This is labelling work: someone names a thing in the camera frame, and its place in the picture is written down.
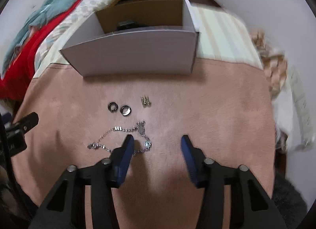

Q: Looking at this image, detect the silver chain bracelet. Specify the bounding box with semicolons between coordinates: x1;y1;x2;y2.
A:
87;120;153;157

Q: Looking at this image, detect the white cardboard jewelry box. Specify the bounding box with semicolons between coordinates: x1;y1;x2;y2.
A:
59;0;199;77

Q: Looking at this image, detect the pink and striped table cloth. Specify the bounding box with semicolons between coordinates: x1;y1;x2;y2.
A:
12;6;275;228

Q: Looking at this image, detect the red floral blanket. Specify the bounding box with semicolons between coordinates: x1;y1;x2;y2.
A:
1;0;81;101

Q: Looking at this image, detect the white power strip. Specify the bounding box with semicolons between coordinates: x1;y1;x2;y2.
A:
288;66;315;149

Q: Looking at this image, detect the checkered beige cloth pile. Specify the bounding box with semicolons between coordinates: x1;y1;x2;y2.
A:
250;30;288;99

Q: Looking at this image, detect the black leather wristband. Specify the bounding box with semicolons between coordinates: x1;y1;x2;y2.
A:
116;21;148;31

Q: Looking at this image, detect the teal blue quilt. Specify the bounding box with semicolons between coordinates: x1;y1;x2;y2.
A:
1;0;77;76

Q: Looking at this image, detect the bed with checkered sheet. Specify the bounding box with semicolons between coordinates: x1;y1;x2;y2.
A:
33;0;120;78

